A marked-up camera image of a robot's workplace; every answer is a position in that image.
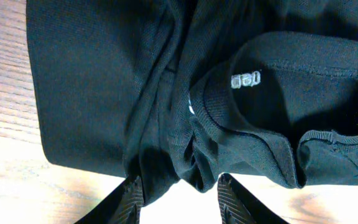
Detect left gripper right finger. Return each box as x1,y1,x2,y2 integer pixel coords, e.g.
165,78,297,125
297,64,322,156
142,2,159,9
218,173,288,224

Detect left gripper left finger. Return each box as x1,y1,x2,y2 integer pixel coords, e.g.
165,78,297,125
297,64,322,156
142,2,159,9
75,176,144,224

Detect black t-shirt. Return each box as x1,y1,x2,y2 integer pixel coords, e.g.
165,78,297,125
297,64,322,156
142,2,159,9
26,0,358,203

